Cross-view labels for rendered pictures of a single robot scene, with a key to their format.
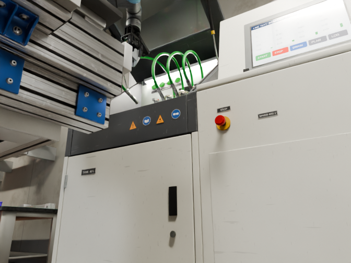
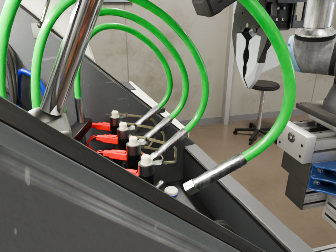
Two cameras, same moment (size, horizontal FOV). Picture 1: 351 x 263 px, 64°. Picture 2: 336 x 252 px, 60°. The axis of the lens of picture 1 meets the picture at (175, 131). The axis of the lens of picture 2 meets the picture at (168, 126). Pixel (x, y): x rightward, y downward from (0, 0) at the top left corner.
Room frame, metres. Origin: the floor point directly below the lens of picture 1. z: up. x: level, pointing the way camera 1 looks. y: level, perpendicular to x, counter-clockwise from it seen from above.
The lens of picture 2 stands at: (1.67, 0.40, 1.35)
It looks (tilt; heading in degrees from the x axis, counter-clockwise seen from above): 23 degrees down; 219
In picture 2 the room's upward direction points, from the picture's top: straight up
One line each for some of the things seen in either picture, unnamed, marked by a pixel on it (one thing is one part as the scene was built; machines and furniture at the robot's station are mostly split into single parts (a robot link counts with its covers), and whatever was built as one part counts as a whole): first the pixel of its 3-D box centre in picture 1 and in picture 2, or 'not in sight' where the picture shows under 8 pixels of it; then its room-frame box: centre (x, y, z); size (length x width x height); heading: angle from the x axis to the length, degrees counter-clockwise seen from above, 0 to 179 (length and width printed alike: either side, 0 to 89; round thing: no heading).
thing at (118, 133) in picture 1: (126, 129); (247, 231); (1.15, 0.22, 0.87); 0.62 x 0.04 x 0.16; 61
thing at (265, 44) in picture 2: not in sight; (261, 33); (1.22, 0.22, 1.31); 0.05 x 0.02 x 0.09; 61
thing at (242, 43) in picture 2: (134, 56); (254, 59); (1.18, 0.20, 1.27); 0.06 x 0.03 x 0.09; 151
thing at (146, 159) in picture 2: not in sight; (146, 163); (1.36, 0.10, 1.10); 0.02 x 0.02 x 0.03
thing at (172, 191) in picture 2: not in sight; (171, 191); (1.10, -0.04, 0.84); 0.04 x 0.04 x 0.01
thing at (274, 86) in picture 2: not in sight; (260, 110); (-1.25, -0.67, 0.30); 0.51 x 0.48 x 0.60; 132
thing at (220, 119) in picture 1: (221, 121); not in sight; (0.89, -0.16, 0.80); 0.05 x 0.04 x 0.05; 61
